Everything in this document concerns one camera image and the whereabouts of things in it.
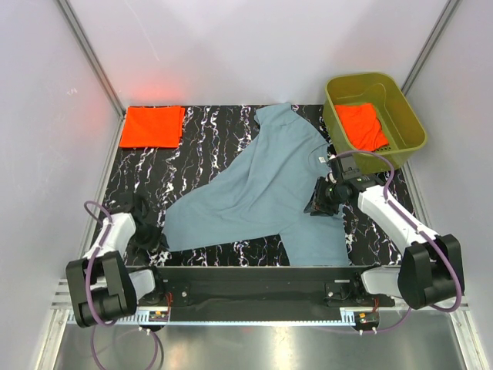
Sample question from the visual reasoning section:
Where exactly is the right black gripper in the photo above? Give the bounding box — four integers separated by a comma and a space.
303, 177, 343, 217

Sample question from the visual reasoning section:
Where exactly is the grey-blue t-shirt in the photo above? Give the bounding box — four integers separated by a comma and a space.
163, 103, 349, 267

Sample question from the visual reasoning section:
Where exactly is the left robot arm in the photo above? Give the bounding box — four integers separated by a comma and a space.
65, 193, 166, 328

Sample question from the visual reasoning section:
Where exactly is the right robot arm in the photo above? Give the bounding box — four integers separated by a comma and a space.
304, 150, 465, 313

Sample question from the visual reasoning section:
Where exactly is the left orange connector box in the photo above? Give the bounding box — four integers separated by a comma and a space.
149, 310, 170, 322

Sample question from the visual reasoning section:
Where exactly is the orange connector box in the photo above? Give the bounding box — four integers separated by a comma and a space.
149, 310, 170, 322
356, 311, 380, 325

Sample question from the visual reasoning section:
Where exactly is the orange t-shirt in bin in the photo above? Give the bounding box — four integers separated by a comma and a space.
334, 103, 390, 152

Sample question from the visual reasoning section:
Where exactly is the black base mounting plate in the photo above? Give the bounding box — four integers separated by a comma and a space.
157, 267, 395, 325

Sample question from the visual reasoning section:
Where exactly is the olive green plastic bin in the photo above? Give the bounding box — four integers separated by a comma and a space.
323, 72, 428, 173

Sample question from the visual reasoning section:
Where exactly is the folded orange t-shirt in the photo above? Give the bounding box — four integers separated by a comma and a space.
119, 106, 186, 149

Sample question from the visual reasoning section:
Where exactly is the right orange connector box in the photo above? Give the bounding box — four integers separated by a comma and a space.
356, 311, 380, 325

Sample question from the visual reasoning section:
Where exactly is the black marbled table mat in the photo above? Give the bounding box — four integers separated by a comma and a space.
102, 105, 416, 267

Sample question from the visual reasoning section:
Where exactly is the left aluminium corner post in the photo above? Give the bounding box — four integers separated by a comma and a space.
53, 0, 128, 124

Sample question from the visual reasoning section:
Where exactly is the aluminium corner post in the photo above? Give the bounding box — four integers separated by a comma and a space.
401, 0, 462, 96
53, 0, 128, 124

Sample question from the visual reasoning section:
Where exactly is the aluminium frame rail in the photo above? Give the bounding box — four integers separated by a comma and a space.
52, 279, 473, 328

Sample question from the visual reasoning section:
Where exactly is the right aluminium corner post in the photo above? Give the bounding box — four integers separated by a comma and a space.
401, 0, 462, 96

